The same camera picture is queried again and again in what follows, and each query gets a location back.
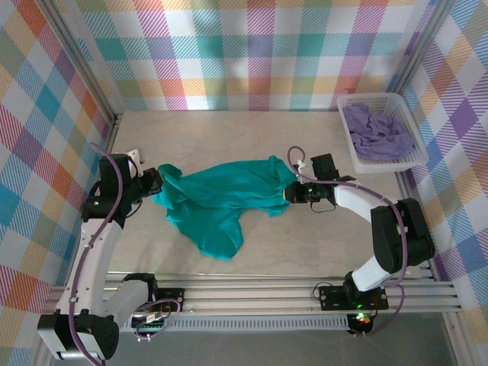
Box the white plastic basket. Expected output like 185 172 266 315
336 92 431 175

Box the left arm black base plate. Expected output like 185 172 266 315
115 286 187 314

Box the green terminal circuit board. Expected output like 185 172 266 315
130 310 172 333

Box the circuit board with LEDs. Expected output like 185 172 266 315
347 310 375 336

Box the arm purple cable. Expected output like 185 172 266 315
286 145 408 339
69 143 181 365

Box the aluminium corner post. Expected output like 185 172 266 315
387 0 458 95
37 0 125 123

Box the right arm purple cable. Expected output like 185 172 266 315
286 145 408 339

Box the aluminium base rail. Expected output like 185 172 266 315
40 271 464 318

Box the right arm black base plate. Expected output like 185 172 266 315
318 284 390 312

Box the aluminium table side rail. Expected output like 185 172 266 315
394 169 439 283
64 112 125 287

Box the teal t-shirt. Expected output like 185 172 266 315
152 154 298 262

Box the purple crumpled cloth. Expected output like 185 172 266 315
344 104 416 161

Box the grey slotted cable duct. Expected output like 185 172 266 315
59 315 352 333

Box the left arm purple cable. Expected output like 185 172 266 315
69 143 181 365

